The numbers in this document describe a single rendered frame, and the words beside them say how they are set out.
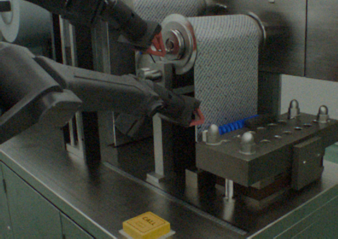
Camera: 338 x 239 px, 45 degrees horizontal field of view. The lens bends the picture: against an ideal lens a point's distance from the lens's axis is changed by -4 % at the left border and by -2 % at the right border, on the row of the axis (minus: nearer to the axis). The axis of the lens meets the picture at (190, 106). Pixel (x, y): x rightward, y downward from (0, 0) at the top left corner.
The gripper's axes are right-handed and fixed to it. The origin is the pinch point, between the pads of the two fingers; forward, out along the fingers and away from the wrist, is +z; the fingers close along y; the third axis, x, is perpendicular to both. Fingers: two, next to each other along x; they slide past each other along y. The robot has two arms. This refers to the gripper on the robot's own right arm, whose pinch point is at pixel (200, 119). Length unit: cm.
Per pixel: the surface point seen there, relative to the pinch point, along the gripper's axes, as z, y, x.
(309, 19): 14.5, 10.7, 36.0
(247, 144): -1.6, 17.2, -2.7
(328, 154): 270, -99, 37
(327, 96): 257, -111, 85
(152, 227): -14.6, 12.3, -25.2
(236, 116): 12.0, 0.3, 5.2
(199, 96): -3.5, 0.2, 4.9
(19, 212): -4, -63, -49
